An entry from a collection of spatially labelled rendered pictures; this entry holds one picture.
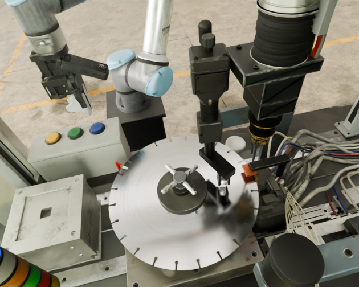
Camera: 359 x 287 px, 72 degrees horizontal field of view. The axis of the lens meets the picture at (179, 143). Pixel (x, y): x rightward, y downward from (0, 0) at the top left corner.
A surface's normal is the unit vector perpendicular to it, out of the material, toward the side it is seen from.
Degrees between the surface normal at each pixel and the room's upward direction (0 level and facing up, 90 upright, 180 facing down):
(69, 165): 90
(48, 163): 90
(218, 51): 0
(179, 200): 5
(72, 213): 0
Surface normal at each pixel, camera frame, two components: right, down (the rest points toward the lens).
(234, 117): 0.22, 0.72
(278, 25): -0.47, -0.04
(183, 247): -0.10, -0.66
